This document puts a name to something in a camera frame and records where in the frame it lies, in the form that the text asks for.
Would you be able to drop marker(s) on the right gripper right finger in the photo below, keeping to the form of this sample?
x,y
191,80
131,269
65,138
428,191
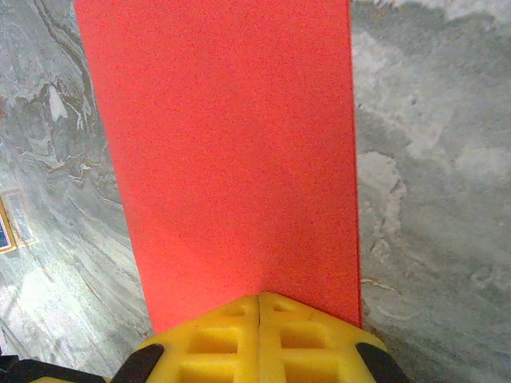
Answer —
x,y
311,347

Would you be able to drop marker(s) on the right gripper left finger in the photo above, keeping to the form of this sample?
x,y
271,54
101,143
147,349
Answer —
x,y
215,347

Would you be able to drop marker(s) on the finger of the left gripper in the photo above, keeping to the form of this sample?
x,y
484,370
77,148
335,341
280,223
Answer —
x,y
36,371

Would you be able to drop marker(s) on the red square paper sheet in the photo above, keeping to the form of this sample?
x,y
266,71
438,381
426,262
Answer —
x,y
223,139

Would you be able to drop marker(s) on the small blue yellow card box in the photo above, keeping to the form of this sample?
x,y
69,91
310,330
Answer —
x,y
6,231

